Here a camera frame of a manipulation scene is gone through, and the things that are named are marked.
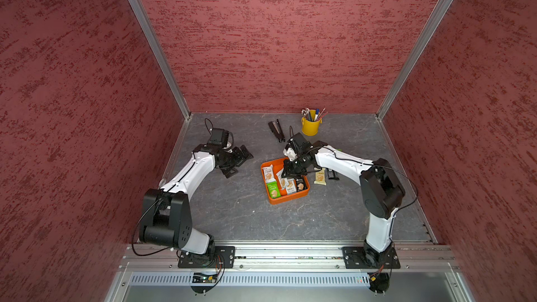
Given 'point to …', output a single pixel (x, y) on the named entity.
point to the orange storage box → (279, 188)
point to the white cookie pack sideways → (282, 181)
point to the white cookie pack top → (269, 175)
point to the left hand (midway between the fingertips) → (246, 165)
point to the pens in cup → (313, 114)
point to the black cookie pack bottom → (300, 184)
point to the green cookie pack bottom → (274, 189)
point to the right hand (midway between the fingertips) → (284, 178)
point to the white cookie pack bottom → (291, 187)
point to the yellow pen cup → (310, 128)
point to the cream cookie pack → (320, 177)
